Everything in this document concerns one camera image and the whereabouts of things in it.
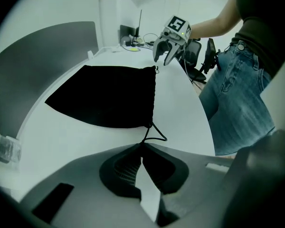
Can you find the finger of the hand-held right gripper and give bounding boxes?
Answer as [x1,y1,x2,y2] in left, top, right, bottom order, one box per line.
[152,35,170,63]
[163,41,183,67]

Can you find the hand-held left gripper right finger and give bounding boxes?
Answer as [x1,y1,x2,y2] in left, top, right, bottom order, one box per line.
[142,142,236,228]

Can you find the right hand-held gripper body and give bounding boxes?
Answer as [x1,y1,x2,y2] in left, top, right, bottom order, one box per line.
[160,14,192,45]

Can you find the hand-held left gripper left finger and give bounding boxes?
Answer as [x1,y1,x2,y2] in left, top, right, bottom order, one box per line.
[18,142,155,228]

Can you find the black cloth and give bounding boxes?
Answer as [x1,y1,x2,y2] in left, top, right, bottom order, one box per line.
[44,65,168,143]

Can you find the person's right forearm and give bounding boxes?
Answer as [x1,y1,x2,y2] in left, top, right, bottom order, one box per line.
[189,0,241,39]

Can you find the black office chair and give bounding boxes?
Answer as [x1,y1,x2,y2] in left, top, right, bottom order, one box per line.
[184,38,208,84]

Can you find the black monitor right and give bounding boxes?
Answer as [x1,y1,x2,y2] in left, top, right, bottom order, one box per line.
[119,24,137,46]

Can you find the person's blue jeans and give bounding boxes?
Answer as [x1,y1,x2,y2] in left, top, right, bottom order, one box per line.
[199,39,276,157]

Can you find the person's black top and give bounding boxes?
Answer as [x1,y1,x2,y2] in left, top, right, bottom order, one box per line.
[228,0,285,78]

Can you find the clear plastic water bottle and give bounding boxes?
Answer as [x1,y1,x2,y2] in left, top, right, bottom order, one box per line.
[0,126,22,164]

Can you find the wide dark grey divider panel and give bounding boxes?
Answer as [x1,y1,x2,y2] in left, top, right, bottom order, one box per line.
[0,20,100,141]

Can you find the right hand-held gripper cable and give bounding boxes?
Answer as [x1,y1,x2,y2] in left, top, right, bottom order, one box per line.
[180,44,193,81]

